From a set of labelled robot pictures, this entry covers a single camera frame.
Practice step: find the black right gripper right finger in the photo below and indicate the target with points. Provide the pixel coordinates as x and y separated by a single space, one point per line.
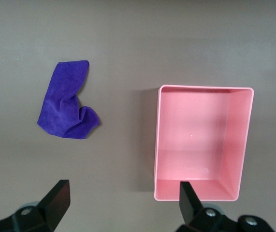
188 205

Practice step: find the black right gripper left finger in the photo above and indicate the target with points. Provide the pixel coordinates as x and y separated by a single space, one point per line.
55 203

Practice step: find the purple cloth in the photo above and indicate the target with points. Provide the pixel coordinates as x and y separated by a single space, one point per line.
62 101

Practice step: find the pink plastic bin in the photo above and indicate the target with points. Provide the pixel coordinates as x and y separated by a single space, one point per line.
195 135

